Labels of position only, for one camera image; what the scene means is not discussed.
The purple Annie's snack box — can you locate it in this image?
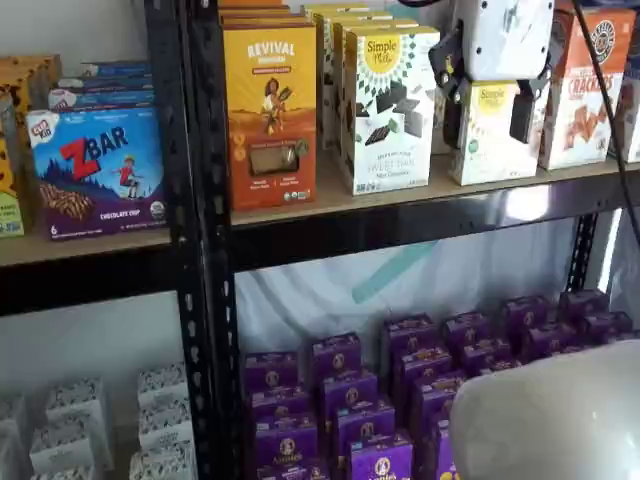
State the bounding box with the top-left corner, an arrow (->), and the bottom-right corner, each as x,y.
349,434 -> 415,480
319,370 -> 380,416
410,372 -> 467,426
501,297 -> 552,331
254,414 -> 320,469
333,407 -> 397,451
244,352 -> 301,394
559,289 -> 610,321
459,337 -> 512,375
249,387 -> 314,422
392,345 -> 454,384
422,419 -> 457,480
579,312 -> 635,345
383,314 -> 437,351
257,462 -> 327,480
519,324 -> 577,362
312,333 -> 364,375
442,312 -> 492,346

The yellow Bobo's box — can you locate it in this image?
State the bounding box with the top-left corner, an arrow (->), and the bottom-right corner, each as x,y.
0,54 -> 62,114
0,82 -> 26,239

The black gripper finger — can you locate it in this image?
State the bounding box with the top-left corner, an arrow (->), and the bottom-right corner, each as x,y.
508,74 -> 552,146
428,22 -> 475,150

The black cable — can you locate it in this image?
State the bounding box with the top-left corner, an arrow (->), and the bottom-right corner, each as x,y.
572,0 -> 640,241

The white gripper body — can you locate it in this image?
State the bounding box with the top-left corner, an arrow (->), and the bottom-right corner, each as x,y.
449,0 -> 556,82

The white yellow almond bar box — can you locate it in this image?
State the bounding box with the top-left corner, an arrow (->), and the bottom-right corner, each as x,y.
447,79 -> 541,186

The orange Revival box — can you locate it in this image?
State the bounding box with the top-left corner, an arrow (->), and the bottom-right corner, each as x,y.
222,23 -> 319,210
219,13 -> 312,27

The orange white pretzel crackers box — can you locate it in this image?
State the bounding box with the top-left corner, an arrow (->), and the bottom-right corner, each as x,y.
538,5 -> 627,171

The white Sweet Thins box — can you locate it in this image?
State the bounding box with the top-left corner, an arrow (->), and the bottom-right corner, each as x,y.
317,8 -> 386,151
343,25 -> 441,196
330,17 -> 421,169
302,2 -> 371,16

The black metal shelf rack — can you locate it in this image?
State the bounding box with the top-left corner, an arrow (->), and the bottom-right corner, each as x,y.
182,0 -> 640,480
0,0 -> 216,480

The white printed small box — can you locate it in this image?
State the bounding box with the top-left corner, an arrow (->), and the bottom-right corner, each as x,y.
138,399 -> 194,449
129,444 -> 197,480
37,464 -> 99,480
137,362 -> 190,406
28,424 -> 101,471
45,377 -> 109,426

